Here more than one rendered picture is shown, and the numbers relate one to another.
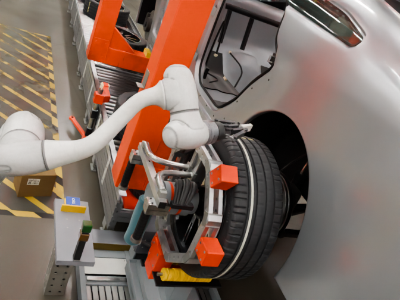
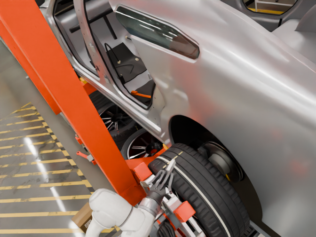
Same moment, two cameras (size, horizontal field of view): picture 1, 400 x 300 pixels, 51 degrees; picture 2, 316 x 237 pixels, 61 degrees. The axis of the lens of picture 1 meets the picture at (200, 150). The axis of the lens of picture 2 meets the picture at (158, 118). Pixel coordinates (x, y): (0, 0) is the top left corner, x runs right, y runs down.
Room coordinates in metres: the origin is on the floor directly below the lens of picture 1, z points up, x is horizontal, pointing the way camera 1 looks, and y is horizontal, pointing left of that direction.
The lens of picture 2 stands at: (0.70, -0.25, 2.29)
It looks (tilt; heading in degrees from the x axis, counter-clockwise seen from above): 38 degrees down; 6
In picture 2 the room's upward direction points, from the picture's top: 21 degrees counter-clockwise
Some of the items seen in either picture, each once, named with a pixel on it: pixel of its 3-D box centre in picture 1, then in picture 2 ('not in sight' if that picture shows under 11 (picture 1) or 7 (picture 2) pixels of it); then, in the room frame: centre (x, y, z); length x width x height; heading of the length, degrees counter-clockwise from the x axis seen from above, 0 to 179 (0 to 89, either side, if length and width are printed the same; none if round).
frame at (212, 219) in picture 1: (186, 199); (173, 215); (1.59, -0.03, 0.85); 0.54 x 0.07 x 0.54; 29
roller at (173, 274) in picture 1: (186, 275); not in sight; (1.53, -0.18, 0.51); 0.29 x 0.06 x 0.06; 119
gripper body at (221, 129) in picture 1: (219, 130); (156, 193); (1.46, -0.04, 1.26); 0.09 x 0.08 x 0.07; 144
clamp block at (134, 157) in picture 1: (140, 157); not in sight; (1.64, 0.23, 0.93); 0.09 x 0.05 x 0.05; 119
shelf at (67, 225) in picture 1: (72, 230); not in sight; (1.58, 0.41, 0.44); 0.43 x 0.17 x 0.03; 29
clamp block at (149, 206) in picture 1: (156, 206); not in sight; (1.34, 0.06, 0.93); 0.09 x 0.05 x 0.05; 119
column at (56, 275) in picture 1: (62, 259); not in sight; (1.61, 0.42, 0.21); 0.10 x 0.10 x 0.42; 29
